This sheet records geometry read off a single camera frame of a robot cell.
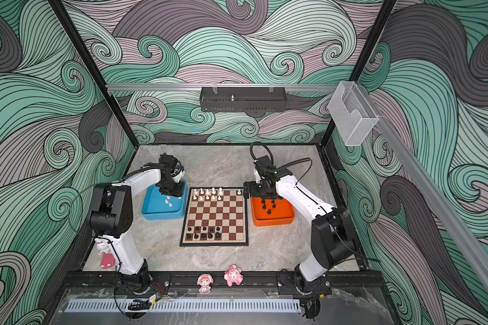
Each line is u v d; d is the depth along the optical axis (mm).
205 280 713
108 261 778
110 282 738
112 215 503
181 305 697
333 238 432
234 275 722
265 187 612
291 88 930
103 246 754
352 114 794
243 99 962
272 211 920
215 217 896
